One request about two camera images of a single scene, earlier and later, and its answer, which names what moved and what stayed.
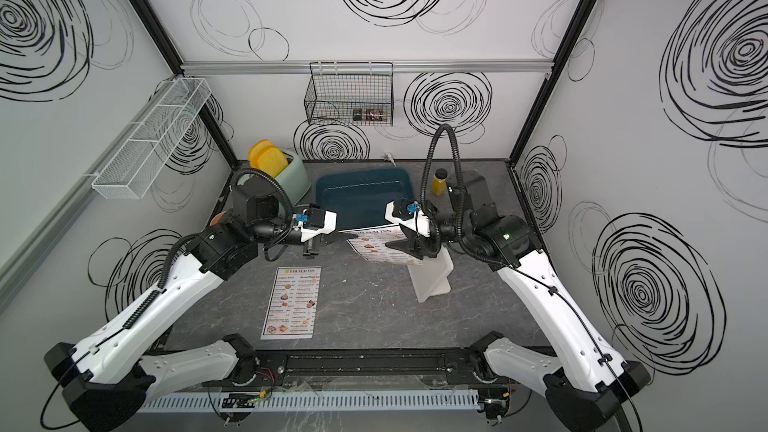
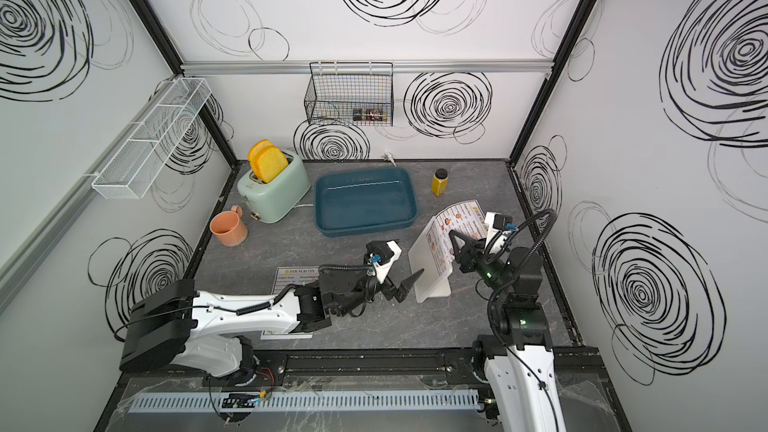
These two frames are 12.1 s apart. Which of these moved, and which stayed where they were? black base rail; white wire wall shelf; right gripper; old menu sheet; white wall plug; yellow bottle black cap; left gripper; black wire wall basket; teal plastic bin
Moved: old menu sheet; left gripper; right gripper
Stayed: black base rail; teal plastic bin; black wire wall basket; yellow bottle black cap; white wall plug; white wire wall shelf
